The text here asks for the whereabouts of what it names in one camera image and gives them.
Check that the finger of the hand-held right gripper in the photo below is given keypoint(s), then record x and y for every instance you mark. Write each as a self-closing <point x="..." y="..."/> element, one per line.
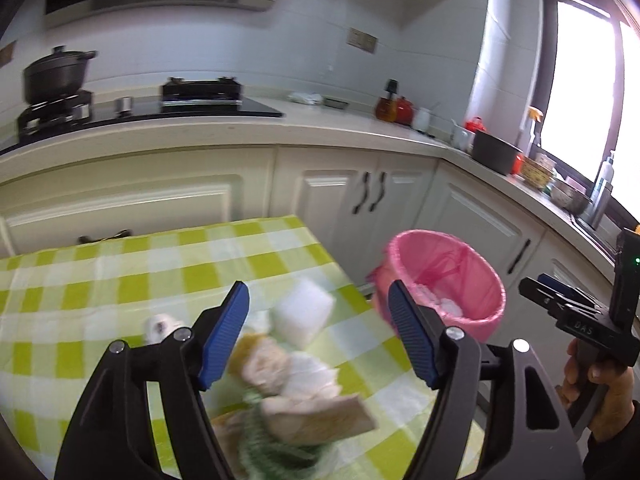
<point x="552" y="281"/>
<point x="542" y="296"/>

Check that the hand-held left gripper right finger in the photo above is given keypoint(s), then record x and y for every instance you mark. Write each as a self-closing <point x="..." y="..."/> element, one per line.
<point x="412" y="340"/>

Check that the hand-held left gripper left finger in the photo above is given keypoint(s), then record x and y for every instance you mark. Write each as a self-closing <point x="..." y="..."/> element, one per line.
<point x="225" y="335"/>

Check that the beige paper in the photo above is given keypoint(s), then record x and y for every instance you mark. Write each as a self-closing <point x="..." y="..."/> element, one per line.
<point x="267" y="367"/>
<point x="315" y="420"/>

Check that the small white paper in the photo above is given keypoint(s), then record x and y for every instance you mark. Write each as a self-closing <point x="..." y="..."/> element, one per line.
<point x="160" y="327"/>

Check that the white foam block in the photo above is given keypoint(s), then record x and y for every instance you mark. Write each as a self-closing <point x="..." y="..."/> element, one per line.
<point x="302" y="312"/>

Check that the pink lined waste bin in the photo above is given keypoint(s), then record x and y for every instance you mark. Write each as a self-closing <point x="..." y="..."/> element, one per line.
<point x="450" y="265"/>

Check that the white tissue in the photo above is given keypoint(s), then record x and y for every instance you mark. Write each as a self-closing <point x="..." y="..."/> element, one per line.
<point x="312" y="375"/>

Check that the green striped cloth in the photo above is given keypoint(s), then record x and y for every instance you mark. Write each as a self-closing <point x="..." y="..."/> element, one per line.
<point x="280" y="460"/>

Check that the person's right forearm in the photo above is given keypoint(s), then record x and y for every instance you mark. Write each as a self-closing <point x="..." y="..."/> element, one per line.
<point x="617" y="455"/>

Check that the person's right hand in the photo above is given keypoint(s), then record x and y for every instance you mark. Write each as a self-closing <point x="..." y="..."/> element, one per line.
<point x="612" y="390"/>

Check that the steel sink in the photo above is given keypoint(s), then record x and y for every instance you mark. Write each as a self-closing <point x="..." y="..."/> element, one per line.
<point x="595" y="235"/>

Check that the steel bottle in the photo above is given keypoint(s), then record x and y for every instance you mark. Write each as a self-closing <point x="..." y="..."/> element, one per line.
<point x="601" y="205"/>

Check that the steel bowl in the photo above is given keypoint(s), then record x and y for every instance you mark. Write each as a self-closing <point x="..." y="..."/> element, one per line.
<point x="570" y="197"/>

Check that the yellow patterned bowl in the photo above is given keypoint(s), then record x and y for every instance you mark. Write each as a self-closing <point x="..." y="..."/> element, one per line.
<point x="537" y="172"/>

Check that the white pump bottle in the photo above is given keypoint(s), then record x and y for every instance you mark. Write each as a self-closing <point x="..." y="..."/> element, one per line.
<point x="606" y="170"/>

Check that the green checked tablecloth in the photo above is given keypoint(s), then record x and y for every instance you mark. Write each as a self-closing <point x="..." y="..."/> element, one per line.
<point x="100" y="285"/>

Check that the dark grey cooker pot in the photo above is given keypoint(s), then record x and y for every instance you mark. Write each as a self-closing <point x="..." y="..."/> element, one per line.
<point x="495" y="152"/>

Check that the spray bottle with yellow trigger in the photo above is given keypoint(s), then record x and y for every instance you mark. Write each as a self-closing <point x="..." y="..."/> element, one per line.
<point x="531" y="127"/>

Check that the white kitchen cabinet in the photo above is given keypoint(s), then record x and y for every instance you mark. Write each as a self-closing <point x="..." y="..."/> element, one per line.
<point x="310" y="195"/>

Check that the white cup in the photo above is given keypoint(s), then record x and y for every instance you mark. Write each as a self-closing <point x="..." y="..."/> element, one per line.
<point x="462" y="137"/>

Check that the kitchen window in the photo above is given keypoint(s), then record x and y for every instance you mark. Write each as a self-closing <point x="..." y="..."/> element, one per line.
<point x="575" y="85"/>

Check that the white ceramic jar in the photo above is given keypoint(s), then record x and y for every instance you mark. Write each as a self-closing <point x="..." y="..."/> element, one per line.
<point x="422" y="120"/>

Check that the red lidded pot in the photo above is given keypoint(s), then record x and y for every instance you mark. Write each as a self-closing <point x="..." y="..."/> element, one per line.
<point x="405" y="111"/>

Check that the black glass gas cooktop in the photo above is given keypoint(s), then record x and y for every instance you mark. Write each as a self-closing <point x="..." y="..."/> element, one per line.
<point x="210" y="109"/>

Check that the amber oil bottle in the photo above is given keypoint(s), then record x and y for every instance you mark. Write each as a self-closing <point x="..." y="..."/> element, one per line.
<point x="386" y="107"/>

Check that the black burner grate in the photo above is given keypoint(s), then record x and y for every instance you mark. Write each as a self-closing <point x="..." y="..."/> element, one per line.
<point x="200" y="90"/>
<point x="50" y="110"/>

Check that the white plastic bag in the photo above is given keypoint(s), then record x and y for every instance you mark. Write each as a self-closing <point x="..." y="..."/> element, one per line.
<point x="303" y="98"/>

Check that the small grey dish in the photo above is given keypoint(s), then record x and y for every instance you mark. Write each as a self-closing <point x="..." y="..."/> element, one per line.
<point x="335" y="102"/>

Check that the steel stove knob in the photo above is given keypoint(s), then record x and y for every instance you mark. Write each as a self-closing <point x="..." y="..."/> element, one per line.
<point x="123" y="105"/>

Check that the black cooking pot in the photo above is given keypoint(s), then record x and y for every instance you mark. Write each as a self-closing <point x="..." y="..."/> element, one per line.
<point x="55" y="77"/>

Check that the beige wall socket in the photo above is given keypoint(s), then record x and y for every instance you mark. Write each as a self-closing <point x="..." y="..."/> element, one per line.
<point x="369" y="42"/>
<point x="355" y="37"/>

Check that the brown wall socket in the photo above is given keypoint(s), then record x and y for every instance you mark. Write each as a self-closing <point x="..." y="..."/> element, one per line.
<point x="6" y="54"/>

